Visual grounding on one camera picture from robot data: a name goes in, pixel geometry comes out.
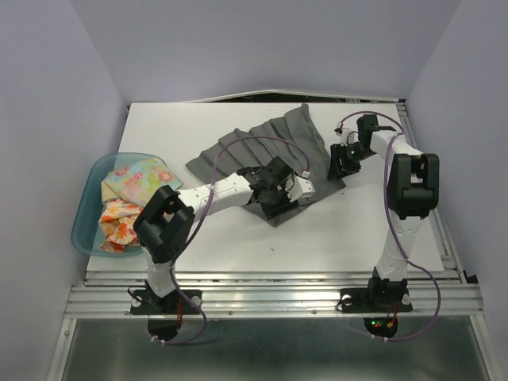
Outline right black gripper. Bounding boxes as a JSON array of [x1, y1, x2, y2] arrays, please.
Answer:
[[326, 142, 375, 179]]

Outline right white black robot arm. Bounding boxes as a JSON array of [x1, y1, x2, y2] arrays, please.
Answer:
[[328, 111, 440, 314]]

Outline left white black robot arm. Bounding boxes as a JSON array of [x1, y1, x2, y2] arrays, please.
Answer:
[[130, 156, 315, 313]]

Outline pastel floral skirt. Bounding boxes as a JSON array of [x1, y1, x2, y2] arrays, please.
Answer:
[[101, 156, 183, 207]]

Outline orange floral skirt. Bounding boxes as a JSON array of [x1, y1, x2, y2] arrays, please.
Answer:
[[98, 198, 142, 252]]

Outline blue plastic basin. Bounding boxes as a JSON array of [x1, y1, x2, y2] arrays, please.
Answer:
[[71, 152, 159, 258]]

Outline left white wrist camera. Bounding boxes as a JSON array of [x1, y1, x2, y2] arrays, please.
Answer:
[[285, 175, 315, 202]]

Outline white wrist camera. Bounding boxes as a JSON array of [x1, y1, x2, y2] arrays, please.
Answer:
[[334, 124, 358, 146], [285, 175, 315, 202]]

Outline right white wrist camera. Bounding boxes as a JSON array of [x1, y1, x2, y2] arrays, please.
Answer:
[[334, 124, 358, 146]]

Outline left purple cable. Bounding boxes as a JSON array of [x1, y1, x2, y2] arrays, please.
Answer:
[[152, 134, 310, 345]]

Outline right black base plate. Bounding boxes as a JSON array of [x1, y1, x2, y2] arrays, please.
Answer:
[[336, 288, 413, 314]]

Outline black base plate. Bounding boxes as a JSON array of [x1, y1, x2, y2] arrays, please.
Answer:
[[336, 288, 413, 314], [128, 289, 200, 316]]

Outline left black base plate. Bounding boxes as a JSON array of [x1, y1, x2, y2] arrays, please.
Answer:
[[128, 289, 200, 316]]

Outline aluminium frame rail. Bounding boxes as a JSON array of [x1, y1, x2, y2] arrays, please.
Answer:
[[64, 270, 484, 320]]

